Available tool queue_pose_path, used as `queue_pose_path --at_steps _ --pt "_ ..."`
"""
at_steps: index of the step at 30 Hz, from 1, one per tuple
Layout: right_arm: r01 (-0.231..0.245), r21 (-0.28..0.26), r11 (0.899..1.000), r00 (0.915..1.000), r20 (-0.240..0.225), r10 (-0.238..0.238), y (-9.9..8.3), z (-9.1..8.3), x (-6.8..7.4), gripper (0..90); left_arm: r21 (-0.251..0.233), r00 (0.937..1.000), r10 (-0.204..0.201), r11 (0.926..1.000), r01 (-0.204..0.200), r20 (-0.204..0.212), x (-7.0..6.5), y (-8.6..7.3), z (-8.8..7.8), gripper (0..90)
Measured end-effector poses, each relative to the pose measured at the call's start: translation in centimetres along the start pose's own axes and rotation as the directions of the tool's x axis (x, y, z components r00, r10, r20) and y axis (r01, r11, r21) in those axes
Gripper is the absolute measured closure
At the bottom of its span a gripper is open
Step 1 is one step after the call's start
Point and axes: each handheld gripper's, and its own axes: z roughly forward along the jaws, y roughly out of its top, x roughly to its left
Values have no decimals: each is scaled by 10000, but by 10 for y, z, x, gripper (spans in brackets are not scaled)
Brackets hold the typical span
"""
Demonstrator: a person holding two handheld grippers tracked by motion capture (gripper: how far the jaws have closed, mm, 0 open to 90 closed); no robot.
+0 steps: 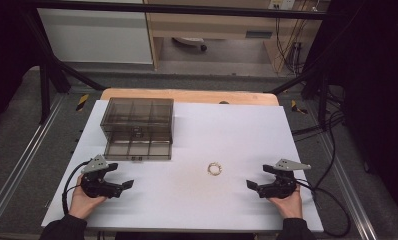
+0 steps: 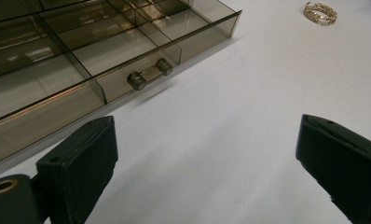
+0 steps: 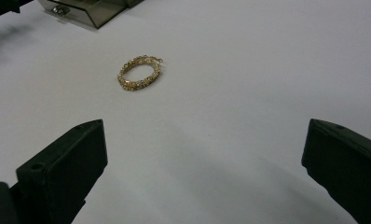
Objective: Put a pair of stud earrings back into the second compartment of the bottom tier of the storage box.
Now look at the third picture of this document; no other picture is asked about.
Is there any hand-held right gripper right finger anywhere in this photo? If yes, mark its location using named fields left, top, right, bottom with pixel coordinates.
left=301, top=118, right=371, bottom=224

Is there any clear grey jewelry box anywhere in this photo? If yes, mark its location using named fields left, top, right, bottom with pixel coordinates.
left=37, top=0, right=145, bottom=30

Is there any gold beaded bracelet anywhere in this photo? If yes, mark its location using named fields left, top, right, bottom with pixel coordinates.
left=117, top=54, right=164, bottom=91

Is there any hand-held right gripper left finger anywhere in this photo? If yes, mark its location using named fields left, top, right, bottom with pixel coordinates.
left=9, top=119, right=109, bottom=224

